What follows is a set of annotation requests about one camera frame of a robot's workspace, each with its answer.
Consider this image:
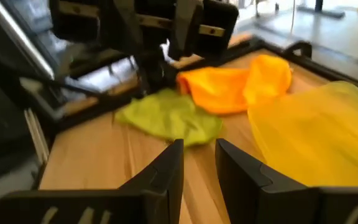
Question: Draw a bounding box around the yellow microfiber towel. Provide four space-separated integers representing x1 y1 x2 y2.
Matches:
247 80 358 187

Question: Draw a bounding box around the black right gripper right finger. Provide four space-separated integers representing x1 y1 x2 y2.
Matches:
215 138 319 224

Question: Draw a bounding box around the lime green microfiber towel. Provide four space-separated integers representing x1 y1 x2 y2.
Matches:
114 88 224 147

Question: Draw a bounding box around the black arched frame bracket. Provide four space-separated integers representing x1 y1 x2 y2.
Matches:
283 40 313 60

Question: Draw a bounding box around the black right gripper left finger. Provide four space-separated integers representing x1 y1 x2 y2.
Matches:
119 139 185 224

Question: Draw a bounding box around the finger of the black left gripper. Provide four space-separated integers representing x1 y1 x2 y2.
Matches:
168 0 205 60
101 0 143 54

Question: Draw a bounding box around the orange microfiber towel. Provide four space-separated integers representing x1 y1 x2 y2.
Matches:
175 54 293 115

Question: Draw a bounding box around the black table frame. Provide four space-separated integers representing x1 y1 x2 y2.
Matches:
35 34 358 190

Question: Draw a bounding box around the silver aluminium frame bar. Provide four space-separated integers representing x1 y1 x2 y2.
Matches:
0 0 56 81

